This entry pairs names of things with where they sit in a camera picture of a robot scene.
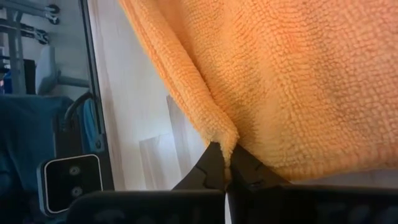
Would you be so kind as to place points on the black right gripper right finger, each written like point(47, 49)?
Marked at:
point(248, 174)

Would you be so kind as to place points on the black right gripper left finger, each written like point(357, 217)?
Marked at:
point(202, 177)

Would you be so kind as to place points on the black white-edged camera box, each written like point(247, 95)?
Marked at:
point(73, 183)

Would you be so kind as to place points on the dark blue fabric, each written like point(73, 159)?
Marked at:
point(28, 140)

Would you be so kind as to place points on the orange microfiber towel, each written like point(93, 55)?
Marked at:
point(295, 77)

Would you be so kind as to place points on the grey office chair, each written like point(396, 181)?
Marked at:
point(46, 71)

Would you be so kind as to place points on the black aluminium table frame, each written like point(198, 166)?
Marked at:
point(93, 77)

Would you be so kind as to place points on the grey desk leg frame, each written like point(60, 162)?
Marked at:
point(15, 46)

